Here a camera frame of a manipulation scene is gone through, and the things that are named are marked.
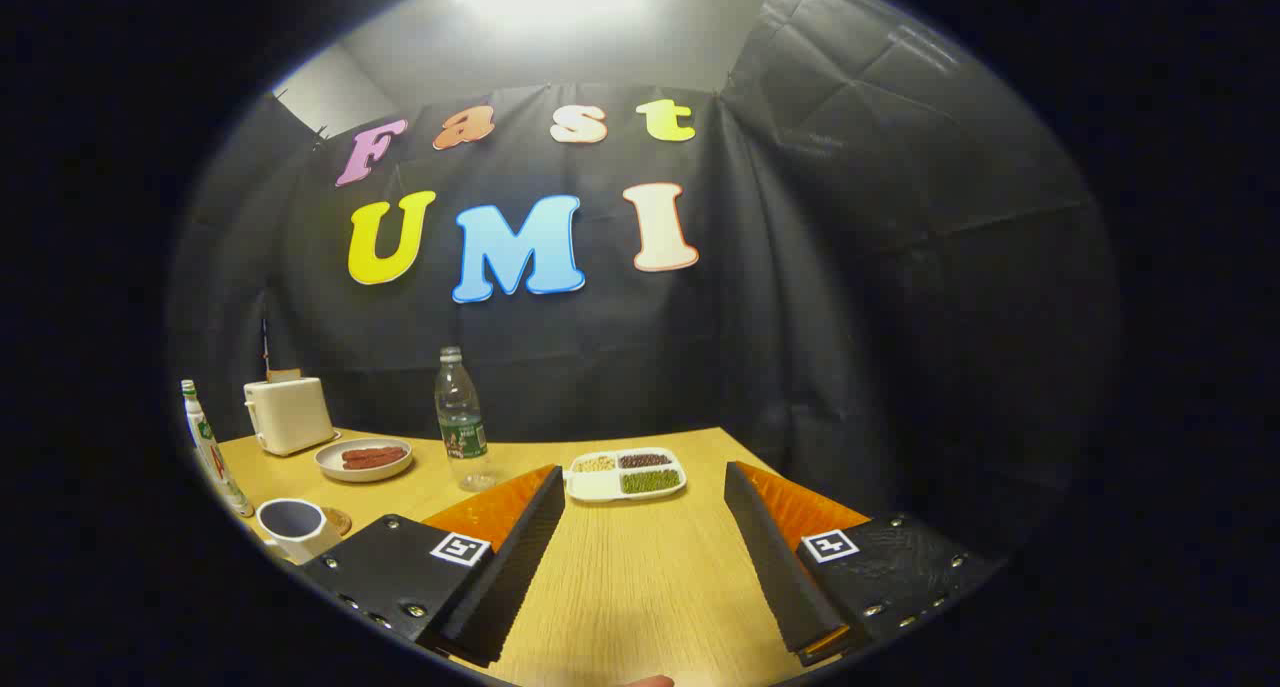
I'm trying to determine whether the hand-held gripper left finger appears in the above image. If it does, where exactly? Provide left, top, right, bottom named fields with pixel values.
left=298, top=464, right=567, bottom=668

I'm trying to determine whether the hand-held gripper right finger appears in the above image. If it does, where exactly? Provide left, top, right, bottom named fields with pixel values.
left=724, top=460, right=1001, bottom=668

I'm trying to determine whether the white cup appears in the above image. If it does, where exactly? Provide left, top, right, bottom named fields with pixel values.
left=256, top=498, right=341, bottom=565

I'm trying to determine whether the white juice bottle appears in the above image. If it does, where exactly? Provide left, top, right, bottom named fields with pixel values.
left=181, top=379, right=253, bottom=518

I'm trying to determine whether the clear plastic water bottle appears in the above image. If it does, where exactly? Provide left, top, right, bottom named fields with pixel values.
left=434, top=346, right=498, bottom=493

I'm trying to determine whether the white divided dish with beans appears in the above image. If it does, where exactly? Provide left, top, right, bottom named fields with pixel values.
left=564, top=448, right=688, bottom=504

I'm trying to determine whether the wooden table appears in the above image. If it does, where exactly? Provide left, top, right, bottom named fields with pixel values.
left=215, top=427, right=871, bottom=687

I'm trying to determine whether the round white plate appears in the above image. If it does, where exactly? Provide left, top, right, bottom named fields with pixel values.
left=314, top=437, right=414, bottom=484

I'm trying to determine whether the black backdrop cloth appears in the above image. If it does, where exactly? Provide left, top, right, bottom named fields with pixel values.
left=165, top=0, right=1121, bottom=568

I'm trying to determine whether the white toaster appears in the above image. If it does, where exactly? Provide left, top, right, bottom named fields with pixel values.
left=244, top=375, right=337, bottom=457

